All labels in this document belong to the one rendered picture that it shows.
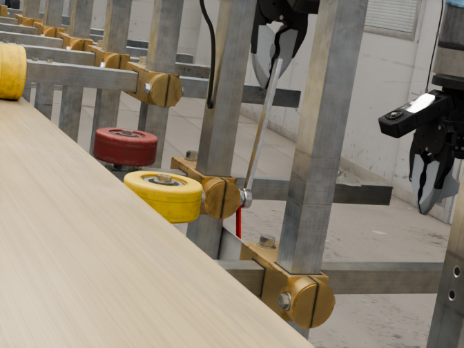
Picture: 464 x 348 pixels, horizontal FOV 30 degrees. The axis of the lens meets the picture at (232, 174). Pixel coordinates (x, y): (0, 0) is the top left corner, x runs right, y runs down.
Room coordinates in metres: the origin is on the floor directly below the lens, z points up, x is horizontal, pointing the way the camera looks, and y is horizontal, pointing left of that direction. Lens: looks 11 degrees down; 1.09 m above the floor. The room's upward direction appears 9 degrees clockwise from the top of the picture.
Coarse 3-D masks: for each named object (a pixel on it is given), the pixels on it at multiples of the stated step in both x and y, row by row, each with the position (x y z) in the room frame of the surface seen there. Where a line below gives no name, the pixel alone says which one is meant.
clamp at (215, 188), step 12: (180, 168) 1.14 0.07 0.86; (192, 168) 1.11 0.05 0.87; (204, 180) 1.07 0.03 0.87; (216, 180) 1.07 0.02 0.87; (228, 180) 1.08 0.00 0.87; (204, 192) 1.06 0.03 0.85; (216, 192) 1.06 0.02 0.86; (228, 192) 1.07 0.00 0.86; (204, 204) 1.06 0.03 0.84; (216, 204) 1.06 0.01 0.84; (228, 204) 1.07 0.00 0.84; (216, 216) 1.06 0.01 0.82; (228, 216) 1.07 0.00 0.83
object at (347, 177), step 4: (348, 168) 1.23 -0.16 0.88; (340, 172) 1.23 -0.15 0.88; (344, 172) 1.23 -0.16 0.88; (348, 172) 1.23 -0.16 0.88; (352, 172) 1.23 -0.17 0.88; (340, 176) 1.22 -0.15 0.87; (344, 176) 1.22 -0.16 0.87; (348, 176) 1.22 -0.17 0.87; (352, 176) 1.23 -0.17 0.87; (336, 180) 1.20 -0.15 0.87; (340, 180) 1.21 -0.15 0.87; (344, 180) 1.21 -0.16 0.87; (348, 180) 1.22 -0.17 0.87; (352, 180) 1.22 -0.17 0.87; (356, 180) 1.23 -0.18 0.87; (348, 184) 1.21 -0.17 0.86; (352, 184) 1.21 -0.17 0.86; (356, 184) 1.22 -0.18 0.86; (360, 184) 1.23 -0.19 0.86
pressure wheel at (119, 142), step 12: (96, 132) 1.08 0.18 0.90; (108, 132) 1.08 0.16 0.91; (120, 132) 1.11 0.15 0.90; (132, 132) 1.09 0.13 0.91; (144, 132) 1.12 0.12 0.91; (96, 144) 1.08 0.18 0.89; (108, 144) 1.06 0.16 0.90; (120, 144) 1.06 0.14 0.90; (132, 144) 1.06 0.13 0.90; (144, 144) 1.07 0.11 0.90; (156, 144) 1.09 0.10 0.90; (96, 156) 1.07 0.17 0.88; (108, 156) 1.06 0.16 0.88; (120, 156) 1.06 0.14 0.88; (132, 156) 1.06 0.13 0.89; (144, 156) 1.07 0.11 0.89; (120, 168) 1.08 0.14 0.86; (132, 168) 1.09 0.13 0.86
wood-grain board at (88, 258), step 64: (0, 128) 1.03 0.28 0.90; (0, 192) 0.73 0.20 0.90; (64, 192) 0.77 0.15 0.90; (128, 192) 0.80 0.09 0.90; (0, 256) 0.56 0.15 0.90; (64, 256) 0.58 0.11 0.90; (128, 256) 0.61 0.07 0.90; (192, 256) 0.63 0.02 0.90; (0, 320) 0.46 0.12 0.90; (64, 320) 0.47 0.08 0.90; (128, 320) 0.48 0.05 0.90; (192, 320) 0.50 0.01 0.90; (256, 320) 0.52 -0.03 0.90
